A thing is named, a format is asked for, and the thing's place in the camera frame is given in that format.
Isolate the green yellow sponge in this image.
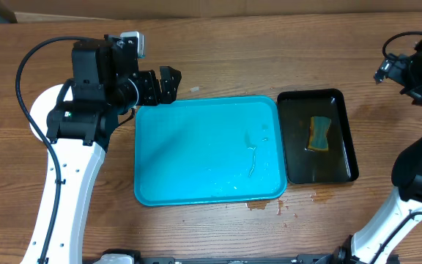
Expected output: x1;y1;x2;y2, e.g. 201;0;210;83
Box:
307;116;331;152

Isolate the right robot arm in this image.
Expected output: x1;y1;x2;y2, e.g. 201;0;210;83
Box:
319;32;422;264

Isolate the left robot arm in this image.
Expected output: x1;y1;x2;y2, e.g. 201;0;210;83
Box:
22;32;181;264

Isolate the teal plastic tray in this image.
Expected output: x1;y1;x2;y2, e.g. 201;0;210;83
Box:
134;95;287;207

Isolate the black water tray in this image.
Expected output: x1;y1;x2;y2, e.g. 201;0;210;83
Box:
277;89;360;185

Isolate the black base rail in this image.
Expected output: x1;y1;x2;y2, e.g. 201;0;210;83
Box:
82;249;361;264

